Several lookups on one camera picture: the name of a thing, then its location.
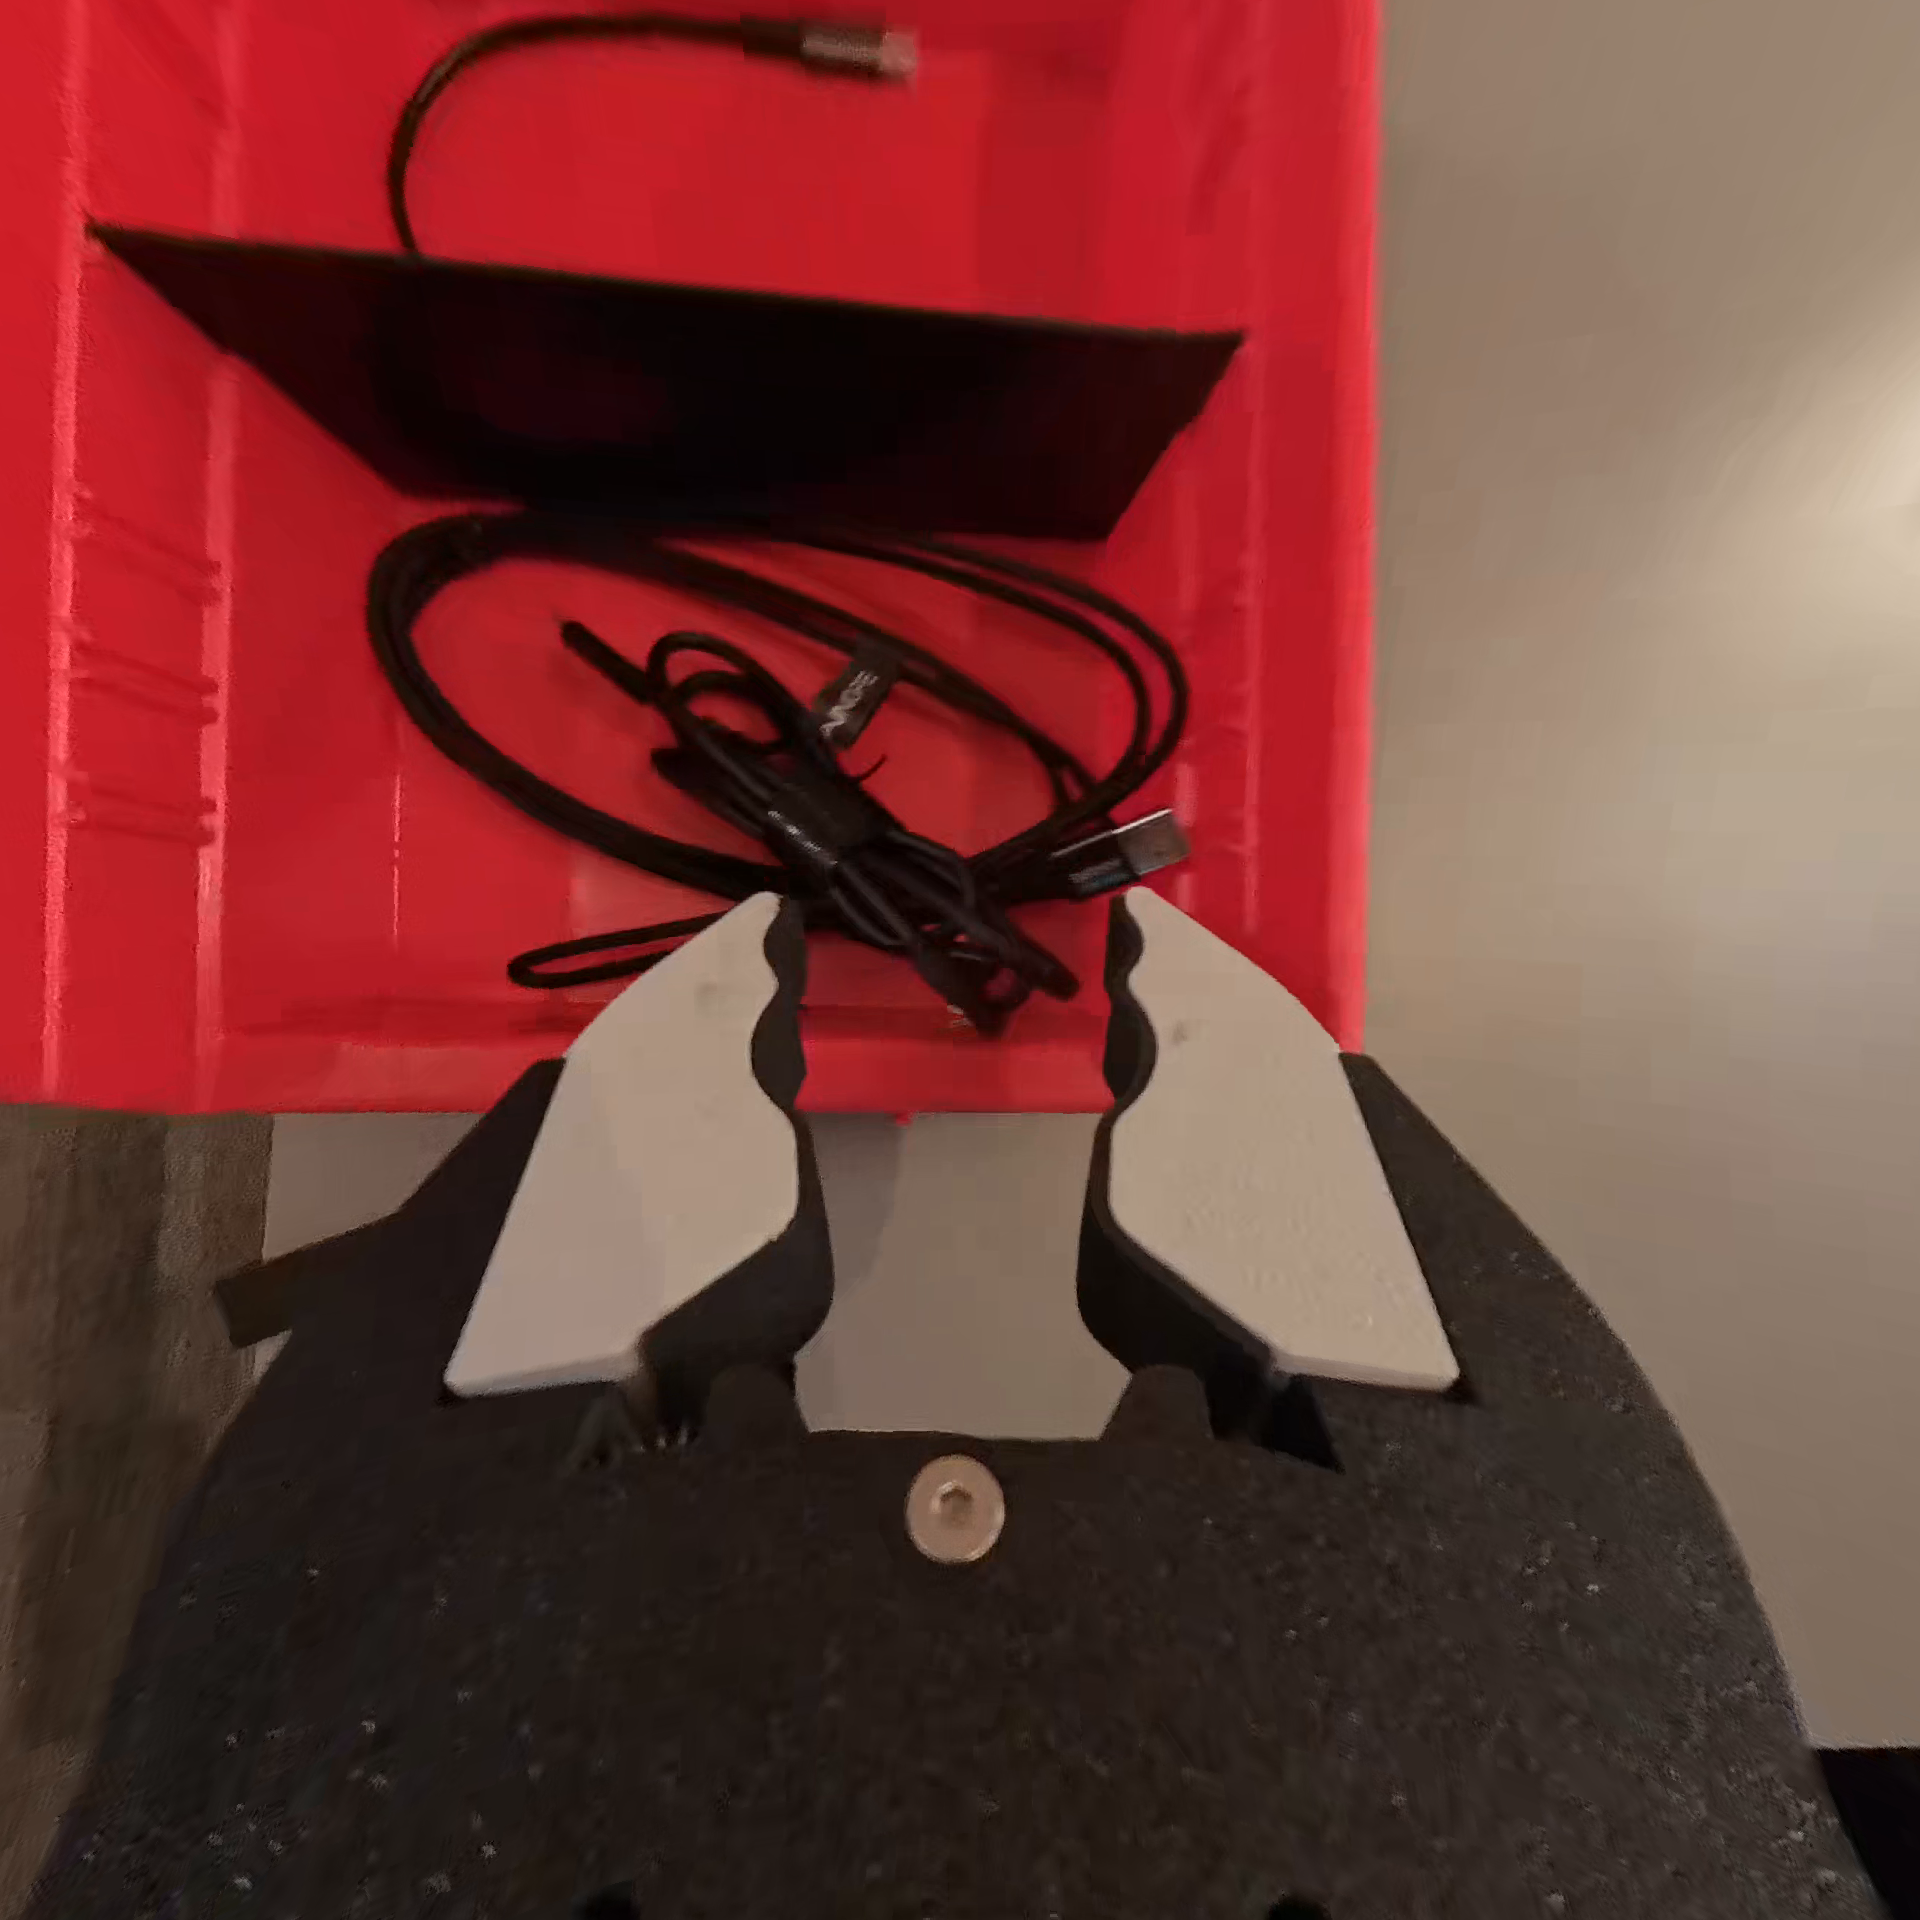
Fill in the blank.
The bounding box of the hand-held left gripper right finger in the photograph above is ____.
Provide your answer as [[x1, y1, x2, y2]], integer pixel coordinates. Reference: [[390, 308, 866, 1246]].
[[1077, 885, 1462, 1402]]

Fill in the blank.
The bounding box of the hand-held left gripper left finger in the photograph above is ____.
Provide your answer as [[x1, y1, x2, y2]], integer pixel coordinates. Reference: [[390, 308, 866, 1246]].
[[441, 892, 837, 1402]]

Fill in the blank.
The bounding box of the strapped black cable bundle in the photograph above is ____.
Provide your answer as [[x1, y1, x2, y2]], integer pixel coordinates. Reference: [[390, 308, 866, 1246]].
[[364, 508, 1198, 991]]

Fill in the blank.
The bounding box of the red plastic bin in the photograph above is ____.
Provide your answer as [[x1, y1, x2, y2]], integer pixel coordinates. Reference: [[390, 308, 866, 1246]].
[[0, 0, 1383, 1119]]

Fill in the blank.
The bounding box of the black bin divider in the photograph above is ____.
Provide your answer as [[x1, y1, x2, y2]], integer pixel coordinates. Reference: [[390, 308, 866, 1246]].
[[87, 221, 1247, 545]]

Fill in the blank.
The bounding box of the black cable with metal plug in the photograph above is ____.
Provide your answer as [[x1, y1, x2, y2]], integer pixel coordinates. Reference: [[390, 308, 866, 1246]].
[[387, 11, 922, 265]]

